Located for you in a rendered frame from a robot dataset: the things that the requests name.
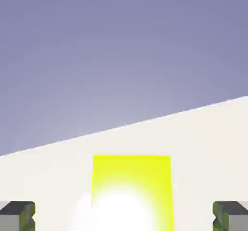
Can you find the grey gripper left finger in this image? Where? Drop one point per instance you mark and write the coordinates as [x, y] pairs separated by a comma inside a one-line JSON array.
[[15, 215]]

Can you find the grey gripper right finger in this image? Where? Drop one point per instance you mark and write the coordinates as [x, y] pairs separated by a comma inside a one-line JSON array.
[[232, 215]]

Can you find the large yellow box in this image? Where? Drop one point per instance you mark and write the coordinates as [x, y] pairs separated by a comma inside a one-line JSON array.
[[133, 172]]

